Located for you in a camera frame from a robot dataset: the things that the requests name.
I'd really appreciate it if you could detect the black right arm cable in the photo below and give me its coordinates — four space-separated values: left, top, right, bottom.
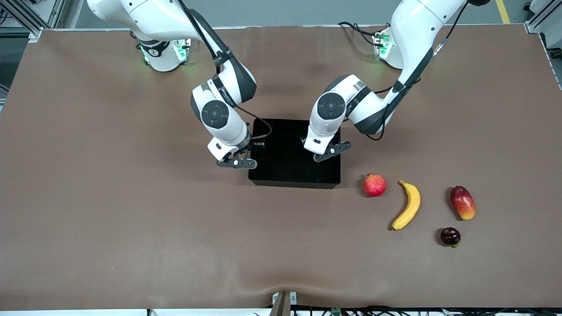
176 0 273 140

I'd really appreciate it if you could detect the red yellow mango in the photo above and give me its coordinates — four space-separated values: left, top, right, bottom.
450 186 476 221

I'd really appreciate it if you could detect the black left base cable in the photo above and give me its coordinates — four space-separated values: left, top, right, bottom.
337 21 391 44

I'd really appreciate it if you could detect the red pomegranate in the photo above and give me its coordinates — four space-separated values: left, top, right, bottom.
363 173 387 198

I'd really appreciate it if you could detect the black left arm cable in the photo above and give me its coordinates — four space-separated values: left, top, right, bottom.
347 2 468 142

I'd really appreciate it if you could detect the black plastic box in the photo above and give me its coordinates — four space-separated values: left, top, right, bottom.
248 118 342 190

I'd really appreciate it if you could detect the dark purple mangosteen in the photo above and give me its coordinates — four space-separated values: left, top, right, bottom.
440 227 461 248

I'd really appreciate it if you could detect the aluminium frame profile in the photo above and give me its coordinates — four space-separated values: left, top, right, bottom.
0 0 66 42
525 0 562 35

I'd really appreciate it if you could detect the yellow banana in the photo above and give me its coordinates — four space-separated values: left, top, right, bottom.
390 180 421 230

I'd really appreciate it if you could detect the brown table cloth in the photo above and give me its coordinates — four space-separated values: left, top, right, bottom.
0 24 562 310

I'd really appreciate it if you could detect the grey metal clamp bracket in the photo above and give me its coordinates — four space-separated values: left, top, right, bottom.
269 291 298 316

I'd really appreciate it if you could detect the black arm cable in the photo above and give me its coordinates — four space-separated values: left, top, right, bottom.
347 2 468 142
176 0 273 140

